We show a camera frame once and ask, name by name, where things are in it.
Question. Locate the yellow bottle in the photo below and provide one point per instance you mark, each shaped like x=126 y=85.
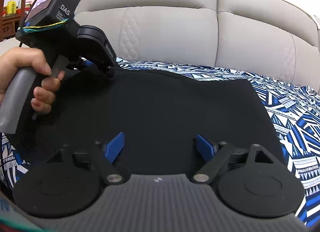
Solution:
x=11 y=7

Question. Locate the blue white patterned sofa cover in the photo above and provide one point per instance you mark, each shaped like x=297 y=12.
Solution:
x=253 y=192

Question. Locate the person's left hand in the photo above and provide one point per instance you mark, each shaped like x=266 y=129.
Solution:
x=18 y=57

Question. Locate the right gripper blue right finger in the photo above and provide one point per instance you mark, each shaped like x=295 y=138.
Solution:
x=216 y=156

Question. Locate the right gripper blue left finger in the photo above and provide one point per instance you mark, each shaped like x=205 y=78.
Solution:
x=103 y=154

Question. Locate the wooden cabinet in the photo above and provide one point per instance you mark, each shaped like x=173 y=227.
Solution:
x=9 y=25

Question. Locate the black pants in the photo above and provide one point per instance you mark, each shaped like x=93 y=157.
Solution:
x=159 y=113

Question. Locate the beige leather sofa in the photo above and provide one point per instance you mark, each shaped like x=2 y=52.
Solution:
x=273 y=38

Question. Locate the red box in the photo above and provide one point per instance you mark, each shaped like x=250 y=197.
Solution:
x=26 y=10

